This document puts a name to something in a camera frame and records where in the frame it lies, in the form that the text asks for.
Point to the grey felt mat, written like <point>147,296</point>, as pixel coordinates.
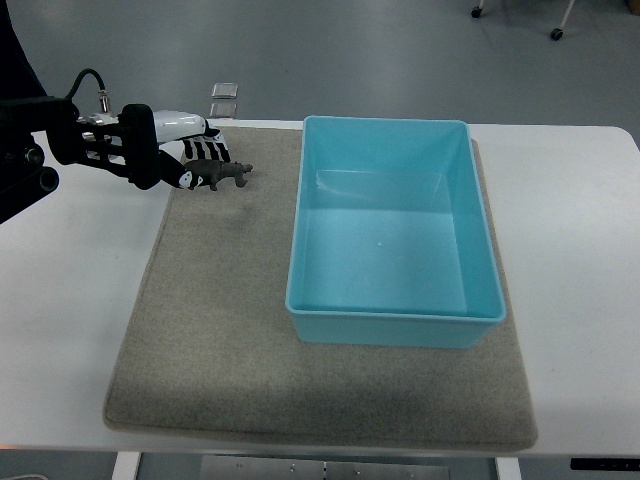
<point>210,350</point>

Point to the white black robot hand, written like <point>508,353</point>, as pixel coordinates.
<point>128,145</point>

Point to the brown toy hippo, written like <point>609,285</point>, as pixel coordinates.
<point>208,172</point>

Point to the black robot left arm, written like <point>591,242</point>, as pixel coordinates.
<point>33,123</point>

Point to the cart caster wheel right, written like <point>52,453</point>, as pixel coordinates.
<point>556,34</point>

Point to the blue plastic box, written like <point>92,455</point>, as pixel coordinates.
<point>391,241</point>

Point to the upper metal floor plate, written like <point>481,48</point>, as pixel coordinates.
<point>224,90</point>

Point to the metal floor plate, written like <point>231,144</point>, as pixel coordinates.
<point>224,90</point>
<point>223,110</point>

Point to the lower metal floor plate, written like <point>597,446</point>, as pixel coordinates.
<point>223,110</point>

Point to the grey metal table base plate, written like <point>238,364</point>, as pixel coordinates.
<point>229,467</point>

